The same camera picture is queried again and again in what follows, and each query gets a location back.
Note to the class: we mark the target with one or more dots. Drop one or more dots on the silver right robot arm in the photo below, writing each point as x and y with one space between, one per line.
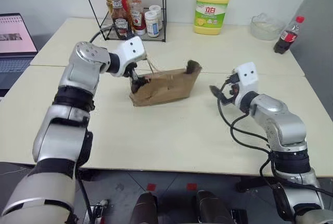
283 128

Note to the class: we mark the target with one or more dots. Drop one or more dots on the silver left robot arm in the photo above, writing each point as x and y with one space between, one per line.
78 78

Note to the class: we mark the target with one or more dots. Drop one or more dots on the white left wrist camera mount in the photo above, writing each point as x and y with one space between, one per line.
131 50

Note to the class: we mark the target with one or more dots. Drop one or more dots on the red squeeze ketchup bottle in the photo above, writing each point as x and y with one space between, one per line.
137 18

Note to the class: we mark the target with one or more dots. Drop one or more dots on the brown paper bag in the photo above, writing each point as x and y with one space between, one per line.
169 86

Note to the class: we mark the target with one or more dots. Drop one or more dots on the tall glass ketchup bottle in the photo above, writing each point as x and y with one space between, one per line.
120 24

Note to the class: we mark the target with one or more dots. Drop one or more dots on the open laptop computer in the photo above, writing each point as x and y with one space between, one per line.
14 42

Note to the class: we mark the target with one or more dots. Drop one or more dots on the white seasoning jar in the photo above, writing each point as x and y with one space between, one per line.
157 11
152 25

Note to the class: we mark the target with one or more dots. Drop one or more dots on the yellow dish detergent jug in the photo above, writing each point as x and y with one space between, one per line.
210 8

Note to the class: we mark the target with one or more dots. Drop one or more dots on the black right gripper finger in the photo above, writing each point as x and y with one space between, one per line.
227 100
216 91

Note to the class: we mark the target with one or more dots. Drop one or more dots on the cola bottle red cap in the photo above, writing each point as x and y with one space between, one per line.
286 38

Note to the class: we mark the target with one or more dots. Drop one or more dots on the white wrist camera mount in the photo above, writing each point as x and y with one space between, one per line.
131 50
248 78

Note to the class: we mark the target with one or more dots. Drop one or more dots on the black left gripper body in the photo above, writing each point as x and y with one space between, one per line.
130 68

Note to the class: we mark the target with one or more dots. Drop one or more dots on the dark rounded shape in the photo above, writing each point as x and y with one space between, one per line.
147 208
212 208

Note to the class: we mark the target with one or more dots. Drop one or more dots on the clear glass bowl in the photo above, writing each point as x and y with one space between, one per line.
266 27

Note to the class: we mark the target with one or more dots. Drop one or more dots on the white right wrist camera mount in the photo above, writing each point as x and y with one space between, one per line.
248 78

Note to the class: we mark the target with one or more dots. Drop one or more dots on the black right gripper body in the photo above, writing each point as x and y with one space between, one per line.
233 83

